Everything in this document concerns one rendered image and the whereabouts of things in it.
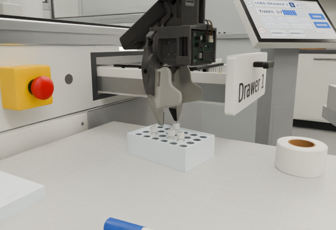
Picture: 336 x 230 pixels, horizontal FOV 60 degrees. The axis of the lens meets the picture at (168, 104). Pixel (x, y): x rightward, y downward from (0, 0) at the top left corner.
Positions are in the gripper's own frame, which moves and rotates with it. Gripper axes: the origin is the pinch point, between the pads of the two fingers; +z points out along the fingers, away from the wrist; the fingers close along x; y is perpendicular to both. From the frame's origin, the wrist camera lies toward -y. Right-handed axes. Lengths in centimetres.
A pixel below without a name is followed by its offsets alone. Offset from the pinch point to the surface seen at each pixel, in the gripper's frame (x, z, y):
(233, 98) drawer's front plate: 11.3, -1.8, 6.5
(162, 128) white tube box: 3.1, 3.8, -3.3
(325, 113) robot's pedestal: 62, 9, 13
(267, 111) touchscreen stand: 117, 24, -25
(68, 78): -1.6, -4.3, -25.2
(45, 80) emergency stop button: -11.5, -5.6, -16.2
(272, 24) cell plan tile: 109, -21, -23
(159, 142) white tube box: -3.3, 3.7, 1.6
